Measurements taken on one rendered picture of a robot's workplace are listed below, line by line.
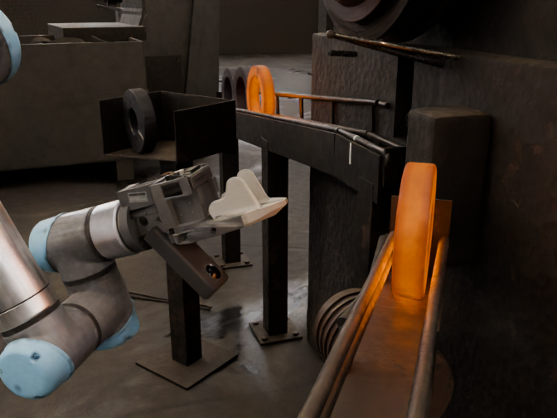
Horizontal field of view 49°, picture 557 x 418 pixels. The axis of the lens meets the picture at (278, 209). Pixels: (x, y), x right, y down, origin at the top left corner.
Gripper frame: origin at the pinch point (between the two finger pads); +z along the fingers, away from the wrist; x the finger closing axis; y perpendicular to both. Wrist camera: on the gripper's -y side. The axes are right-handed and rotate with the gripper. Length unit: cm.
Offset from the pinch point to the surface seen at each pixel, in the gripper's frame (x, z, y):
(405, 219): -7.5, 15.8, -2.1
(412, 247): -8.3, 15.8, -4.9
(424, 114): 22.7, 16.9, 3.2
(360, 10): 38.6, 9.3, 20.3
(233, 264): 131, -76, -50
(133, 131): 66, -56, 11
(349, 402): -26.8, 11.2, -9.8
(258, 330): 87, -53, -57
